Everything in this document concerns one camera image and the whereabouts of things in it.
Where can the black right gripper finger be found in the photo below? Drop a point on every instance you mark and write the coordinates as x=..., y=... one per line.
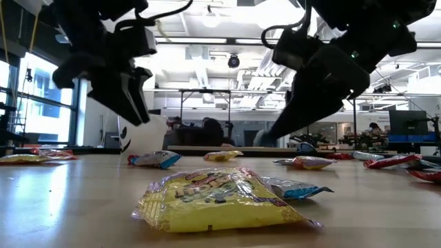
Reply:
x=291, y=95
x=310, y=106

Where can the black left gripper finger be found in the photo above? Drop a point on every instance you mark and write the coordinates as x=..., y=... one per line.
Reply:
x=115, y=96
x=142, y=93

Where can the white blue Hershey's candy bar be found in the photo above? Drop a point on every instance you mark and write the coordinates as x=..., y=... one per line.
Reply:
x=367, y=155
x=425, y=164
x=158, y=159
x=296, y=189

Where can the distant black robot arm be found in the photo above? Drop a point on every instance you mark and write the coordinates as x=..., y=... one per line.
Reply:
x=305, y=141

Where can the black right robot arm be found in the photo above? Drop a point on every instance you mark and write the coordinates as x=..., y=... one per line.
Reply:
x=379, y=20

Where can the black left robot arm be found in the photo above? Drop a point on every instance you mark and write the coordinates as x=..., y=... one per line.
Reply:
x=86, y=20

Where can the white bucket with black face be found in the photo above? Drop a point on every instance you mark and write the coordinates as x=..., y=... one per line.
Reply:
x=144, y=137

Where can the person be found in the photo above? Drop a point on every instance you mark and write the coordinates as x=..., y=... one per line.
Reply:
x=213, y=132
x=174, y=125
x=373, y=128

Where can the black ceiling spotlight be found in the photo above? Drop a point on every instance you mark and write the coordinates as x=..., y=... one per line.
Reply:
x=382, y=89

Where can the large window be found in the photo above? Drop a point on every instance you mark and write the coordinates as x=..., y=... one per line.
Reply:
x=44, y=113

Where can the long ceiling light strip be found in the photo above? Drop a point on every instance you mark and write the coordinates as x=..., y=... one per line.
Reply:
x=429, y=44
x=193, y=40

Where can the black monitor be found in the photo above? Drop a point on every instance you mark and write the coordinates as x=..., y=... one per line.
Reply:
x=408, y=122

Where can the blue storage bins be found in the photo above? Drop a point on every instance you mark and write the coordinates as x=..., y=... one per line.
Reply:
x=410, y=137

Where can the round ceiling lamp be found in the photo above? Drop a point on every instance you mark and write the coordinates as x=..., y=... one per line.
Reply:
x=211, y=19

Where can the black equipment stand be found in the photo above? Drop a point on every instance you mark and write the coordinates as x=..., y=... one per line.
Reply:
x=435, y=134

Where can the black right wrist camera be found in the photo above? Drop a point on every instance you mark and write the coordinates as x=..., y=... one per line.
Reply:
x=293, y=48

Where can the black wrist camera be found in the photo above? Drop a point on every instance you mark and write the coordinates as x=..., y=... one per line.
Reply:
x=293, y=48
x=138, y=41

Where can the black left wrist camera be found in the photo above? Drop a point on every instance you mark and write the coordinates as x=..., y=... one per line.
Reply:
x=138, y=41

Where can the black dome ceiling camera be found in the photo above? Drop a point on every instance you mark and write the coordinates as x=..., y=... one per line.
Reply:
x=233, y=61

